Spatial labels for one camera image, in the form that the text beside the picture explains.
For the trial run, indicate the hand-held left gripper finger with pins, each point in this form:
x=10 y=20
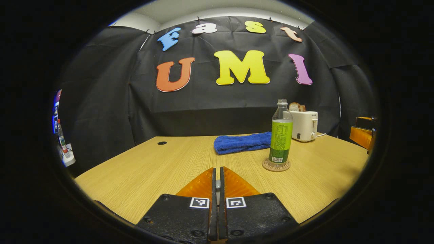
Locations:
x=222 y=210
x=213 y=210

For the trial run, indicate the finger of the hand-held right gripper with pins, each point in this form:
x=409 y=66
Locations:
x=361 y=137
x=366 y=122

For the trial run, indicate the round wooden coaster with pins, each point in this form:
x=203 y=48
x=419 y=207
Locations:
x=266 y=166

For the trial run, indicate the clear water bottle green label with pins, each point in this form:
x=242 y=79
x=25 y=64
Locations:
x=281 y=139

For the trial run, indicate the red cap plastic bottle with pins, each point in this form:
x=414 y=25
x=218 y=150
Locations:
x=62 y=139

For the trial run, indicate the white toaster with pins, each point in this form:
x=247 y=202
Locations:
x=305 y=127

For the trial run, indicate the blue towel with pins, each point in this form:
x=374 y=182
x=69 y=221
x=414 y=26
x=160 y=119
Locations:
x=240 y=143

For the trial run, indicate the toast slice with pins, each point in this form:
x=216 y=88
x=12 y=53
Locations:
x=295 y=107

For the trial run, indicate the black backdrop cloth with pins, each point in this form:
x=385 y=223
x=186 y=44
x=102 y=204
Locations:
x=220 y=105

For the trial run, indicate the white side table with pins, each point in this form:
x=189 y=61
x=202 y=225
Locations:
x=69 y=158

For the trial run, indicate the computer monitor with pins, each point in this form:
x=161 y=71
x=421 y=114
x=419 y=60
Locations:
x=56 y=112

